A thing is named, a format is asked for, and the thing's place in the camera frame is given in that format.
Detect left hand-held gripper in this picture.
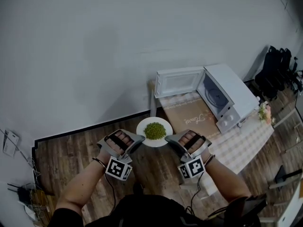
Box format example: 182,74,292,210
96,129,146,182

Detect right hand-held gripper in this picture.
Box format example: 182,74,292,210
165,129,213,180

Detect white round plate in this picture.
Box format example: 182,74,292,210
136,116,173,148

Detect pile of green mung beans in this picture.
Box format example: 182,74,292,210
143,122,166,141

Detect white microwave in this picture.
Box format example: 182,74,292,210
154,63,260,134

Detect person's right forearm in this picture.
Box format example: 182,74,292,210
201,151,252,204

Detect person's left forearm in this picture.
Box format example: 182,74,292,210
54,150,112,212

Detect person's right hand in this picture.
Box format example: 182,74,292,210
178,132,204,154

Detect person's left hand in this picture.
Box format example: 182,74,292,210
106,131,134,156

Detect thin black left wristband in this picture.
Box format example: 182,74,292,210
92,157,106,169

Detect checked tablecloth table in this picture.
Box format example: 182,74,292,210
148,79,275,201

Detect person's black clothing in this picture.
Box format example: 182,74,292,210
47,194,261,227

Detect flower bouquet in white vase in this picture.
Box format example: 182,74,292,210
250,100,276,127

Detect black carried pack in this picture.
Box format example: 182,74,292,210
208,194,267,227

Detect black office chair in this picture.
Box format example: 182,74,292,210
276,47,287,92
292,55,299,85
283,48,294,89
254,45,279,102

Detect brown cardboard box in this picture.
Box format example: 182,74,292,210
30,189,52,222

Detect black router with antennas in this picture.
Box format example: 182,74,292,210
7,183,33,203

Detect white router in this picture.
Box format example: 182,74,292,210
18,201,36,222

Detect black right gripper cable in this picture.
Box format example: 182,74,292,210
187,174,202,214

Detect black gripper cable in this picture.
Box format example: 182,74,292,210
187,174,202,214
104,174,116,212

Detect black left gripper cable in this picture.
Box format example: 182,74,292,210
104,174,116,212

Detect thin black wall cable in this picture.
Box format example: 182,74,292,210
0,129,36,175

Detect white wall panel box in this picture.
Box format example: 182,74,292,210
2,129,20,157

